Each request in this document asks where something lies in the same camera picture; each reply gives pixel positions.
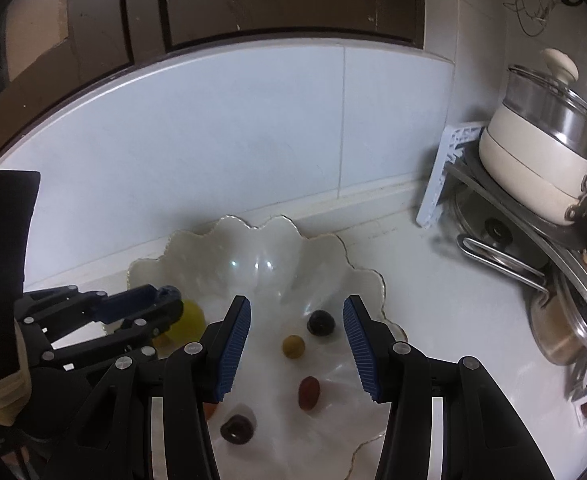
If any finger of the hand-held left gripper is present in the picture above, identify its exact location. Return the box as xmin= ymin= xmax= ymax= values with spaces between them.
xmin=43 ymin=312 xmax=174 ymax=371
xmin=14 ymin=284 xmax=184 ymax=341

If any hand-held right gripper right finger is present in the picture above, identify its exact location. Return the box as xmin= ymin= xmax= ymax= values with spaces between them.
xmin=343 ymin=296 xmax=557 ymax=480

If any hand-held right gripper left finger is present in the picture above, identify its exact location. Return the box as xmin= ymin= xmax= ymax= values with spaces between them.
xmin=40 ymin=296 xmax=251 ymax=480

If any green apple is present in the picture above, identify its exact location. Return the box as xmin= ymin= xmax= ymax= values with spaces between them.
xmin=170 ymin=300 xmax=206 ymax=346

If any dark purple plum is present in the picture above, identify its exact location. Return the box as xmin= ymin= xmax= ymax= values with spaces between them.
xmin=307 ymin=310 xmax=335 ymax=338
xmin=220 ymin=413 xmax=251 ymax=443

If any white scalloped bowl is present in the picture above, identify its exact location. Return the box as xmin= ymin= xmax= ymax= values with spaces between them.
xmin=127 ymin=215 xmax=408 ymax=480

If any metal pan lid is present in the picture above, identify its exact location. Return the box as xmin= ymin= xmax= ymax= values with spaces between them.
xmin=456 ymin=190 xmax=549 ymax=291

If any white and grey shelf rack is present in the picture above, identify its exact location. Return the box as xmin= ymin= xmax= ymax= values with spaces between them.
xmin=416 ymin=120 xmax=587 ymax=401

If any stainless steel pot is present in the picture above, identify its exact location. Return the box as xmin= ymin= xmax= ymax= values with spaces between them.
xmin=528 ymin=270 xmax=587 ymax=366

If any white pot with glass lid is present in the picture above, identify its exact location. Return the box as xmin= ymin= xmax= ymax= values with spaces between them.
xmin=478 ymin=48 xmax=587 ymax=226

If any brown framed window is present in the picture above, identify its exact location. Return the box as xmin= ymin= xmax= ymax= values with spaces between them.
xmin=0 ymin=0 xmax=427 ymax=171

